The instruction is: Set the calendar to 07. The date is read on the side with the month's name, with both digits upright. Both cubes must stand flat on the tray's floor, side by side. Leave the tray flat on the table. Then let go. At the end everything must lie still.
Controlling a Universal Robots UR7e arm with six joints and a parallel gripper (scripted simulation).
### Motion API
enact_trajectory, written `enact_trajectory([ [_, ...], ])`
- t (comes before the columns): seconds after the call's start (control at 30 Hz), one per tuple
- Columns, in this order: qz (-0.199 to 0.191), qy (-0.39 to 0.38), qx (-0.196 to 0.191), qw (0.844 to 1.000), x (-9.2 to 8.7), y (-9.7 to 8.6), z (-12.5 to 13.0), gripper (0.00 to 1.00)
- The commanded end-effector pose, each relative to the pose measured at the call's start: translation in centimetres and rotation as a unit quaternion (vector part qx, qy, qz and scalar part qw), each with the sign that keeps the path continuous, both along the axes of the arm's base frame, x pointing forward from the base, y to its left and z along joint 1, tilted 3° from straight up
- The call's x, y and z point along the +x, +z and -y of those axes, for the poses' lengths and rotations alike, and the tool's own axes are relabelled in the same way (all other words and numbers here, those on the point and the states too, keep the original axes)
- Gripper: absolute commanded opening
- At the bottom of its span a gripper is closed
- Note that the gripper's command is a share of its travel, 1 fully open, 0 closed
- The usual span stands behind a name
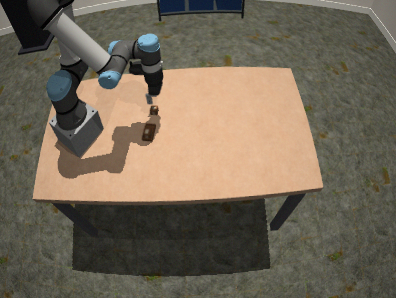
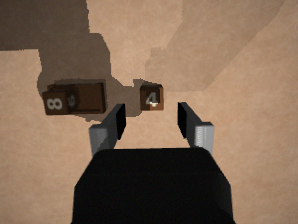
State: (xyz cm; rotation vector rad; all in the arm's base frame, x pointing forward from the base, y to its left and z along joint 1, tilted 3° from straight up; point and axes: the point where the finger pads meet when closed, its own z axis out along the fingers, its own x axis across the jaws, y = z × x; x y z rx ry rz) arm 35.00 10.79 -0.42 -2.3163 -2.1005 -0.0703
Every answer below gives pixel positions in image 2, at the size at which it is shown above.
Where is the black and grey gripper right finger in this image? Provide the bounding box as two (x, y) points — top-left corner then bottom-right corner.
(177, 102), (214, 155)

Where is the dark brown number cube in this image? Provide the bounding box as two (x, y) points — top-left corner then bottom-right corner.
(140, 85), (164, 111)
(42, 89), (77, 115)

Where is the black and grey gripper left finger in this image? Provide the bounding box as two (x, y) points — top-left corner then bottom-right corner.
(89, 104), (126, 158)

